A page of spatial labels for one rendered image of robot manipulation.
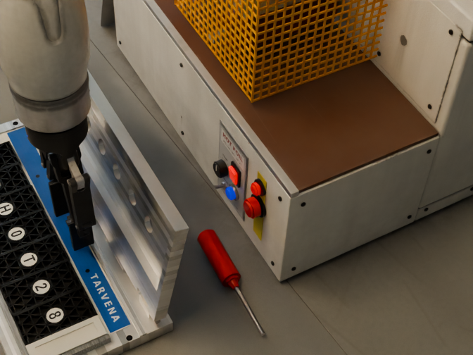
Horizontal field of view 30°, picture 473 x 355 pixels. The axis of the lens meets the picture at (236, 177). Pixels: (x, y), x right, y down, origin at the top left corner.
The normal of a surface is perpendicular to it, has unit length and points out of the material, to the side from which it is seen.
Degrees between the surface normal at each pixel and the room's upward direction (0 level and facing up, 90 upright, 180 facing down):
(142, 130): 0
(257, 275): 0
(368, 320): 0
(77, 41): 86
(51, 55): 86
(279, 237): 90
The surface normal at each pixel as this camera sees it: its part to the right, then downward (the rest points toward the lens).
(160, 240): -0.85, 0.21
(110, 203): 0.21, -0.70
